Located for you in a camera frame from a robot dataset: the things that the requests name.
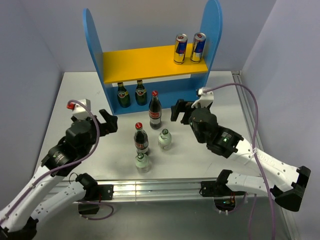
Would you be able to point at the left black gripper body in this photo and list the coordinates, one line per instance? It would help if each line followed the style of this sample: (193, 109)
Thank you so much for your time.
(103, 128)

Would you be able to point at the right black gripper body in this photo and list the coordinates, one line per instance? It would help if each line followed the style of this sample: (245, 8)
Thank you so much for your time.
(188, 108)

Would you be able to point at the tall cola bottle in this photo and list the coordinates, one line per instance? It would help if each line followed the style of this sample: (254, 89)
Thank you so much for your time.
(155, 111)

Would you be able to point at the cola bottle front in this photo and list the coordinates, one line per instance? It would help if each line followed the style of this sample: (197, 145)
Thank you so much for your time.
(141, 141)

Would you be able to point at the clear water bottle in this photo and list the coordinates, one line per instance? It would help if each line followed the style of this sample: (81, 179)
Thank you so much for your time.
(142, 163)
(165, 139)

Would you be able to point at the clear water bottle front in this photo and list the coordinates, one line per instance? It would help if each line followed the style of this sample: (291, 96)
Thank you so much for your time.
(142, 163)

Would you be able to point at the silver energy can front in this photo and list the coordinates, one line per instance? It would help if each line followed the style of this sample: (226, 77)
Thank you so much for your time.
(180, 47)

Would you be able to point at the silver energy can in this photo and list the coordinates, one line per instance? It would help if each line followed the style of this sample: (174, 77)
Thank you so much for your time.
(198, 46)
(180, 47)

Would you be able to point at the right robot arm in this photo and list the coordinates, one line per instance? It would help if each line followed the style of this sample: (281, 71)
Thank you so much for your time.
(284, 183)

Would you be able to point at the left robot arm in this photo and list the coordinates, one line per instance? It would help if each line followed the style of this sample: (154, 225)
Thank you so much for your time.
(21, 218)

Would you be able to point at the blue and yellow wooden shelf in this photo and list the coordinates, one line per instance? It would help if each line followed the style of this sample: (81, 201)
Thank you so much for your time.
(155, 64)

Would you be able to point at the left green glass bottle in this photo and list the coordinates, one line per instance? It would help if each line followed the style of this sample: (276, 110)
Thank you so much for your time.
(123, 96)

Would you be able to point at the green glass bottle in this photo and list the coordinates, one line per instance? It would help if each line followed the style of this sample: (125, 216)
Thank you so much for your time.
(140, 93)
(123, 96)

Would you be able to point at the right green glass bottle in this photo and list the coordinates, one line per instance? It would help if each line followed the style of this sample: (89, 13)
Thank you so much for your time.
(140, 93)

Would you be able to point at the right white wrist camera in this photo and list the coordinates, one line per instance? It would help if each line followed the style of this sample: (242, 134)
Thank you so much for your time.
(205, 98)

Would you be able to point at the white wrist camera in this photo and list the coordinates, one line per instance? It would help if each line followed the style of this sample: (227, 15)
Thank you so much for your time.
(205, 98)
(78, 111)

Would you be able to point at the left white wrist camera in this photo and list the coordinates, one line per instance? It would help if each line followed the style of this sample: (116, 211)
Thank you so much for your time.
(78, 111)

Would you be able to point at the aluminium right side rail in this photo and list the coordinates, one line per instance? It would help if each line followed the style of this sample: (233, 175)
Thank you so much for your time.
(249, 115)

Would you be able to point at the aluminium rail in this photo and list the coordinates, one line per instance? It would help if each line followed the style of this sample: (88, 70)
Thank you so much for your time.
(148, 190)
(249, 115)

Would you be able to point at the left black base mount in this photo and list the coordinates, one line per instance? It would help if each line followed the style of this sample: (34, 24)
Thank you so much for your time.
(90, 204)

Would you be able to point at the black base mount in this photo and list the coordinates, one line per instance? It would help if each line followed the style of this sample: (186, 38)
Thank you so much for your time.
(223, 197)
(90, 204)

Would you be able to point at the aluminium front rail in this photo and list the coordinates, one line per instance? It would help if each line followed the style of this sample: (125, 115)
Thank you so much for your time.
(148, 190)

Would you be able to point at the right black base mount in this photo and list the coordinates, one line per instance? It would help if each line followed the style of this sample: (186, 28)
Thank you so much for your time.
(223, 197)

